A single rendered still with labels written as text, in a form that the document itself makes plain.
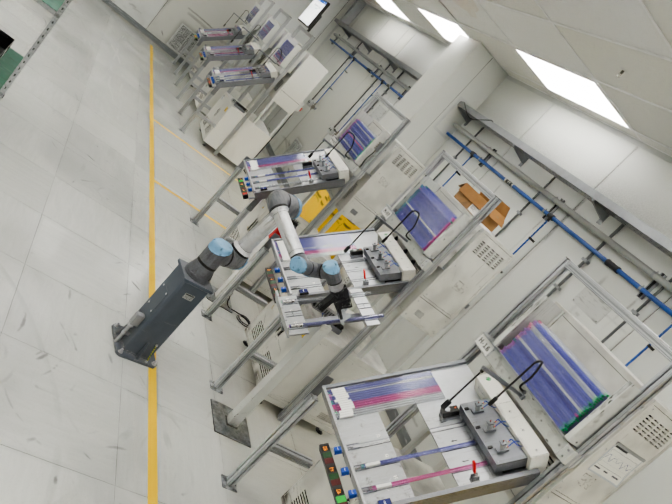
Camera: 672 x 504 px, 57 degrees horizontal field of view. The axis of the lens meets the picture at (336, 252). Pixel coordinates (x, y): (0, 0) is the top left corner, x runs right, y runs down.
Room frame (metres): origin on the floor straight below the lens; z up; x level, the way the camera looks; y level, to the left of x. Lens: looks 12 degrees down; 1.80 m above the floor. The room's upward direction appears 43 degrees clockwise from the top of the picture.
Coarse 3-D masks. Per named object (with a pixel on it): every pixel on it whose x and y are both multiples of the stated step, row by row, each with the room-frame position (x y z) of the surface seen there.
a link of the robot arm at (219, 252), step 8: (216, 240) 3.01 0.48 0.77; (224, 240) 3.07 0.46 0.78; (208, 248) 2.99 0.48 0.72; (216, 248) 2.98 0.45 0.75; (224, 248) 3.00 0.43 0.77; (232, 248) 3.06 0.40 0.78; (200, 256) 2.99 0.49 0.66; (208, 256) 2.98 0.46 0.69; (216, 256) 2.98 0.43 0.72; (224, 256) 3.00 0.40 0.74; (232, 256) 3.07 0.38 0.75; (208, 264) 2.98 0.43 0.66; (216, 264) 3.00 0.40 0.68; (224, 264) 3.05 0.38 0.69
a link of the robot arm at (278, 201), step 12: (276, 192) 3.01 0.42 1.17; (276, 204) 2.95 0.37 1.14; (288, 204) 3.04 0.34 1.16; (276, 216) 2.94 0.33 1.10; (288, 216) 2.95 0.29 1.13; (288, 228) 2.90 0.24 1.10; (288, 240) 2.87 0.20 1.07; (288, 252) 2.86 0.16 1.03; (300, 252) 2.84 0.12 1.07; (300, 264) 2.78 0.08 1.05; (312, 264) 2.87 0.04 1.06
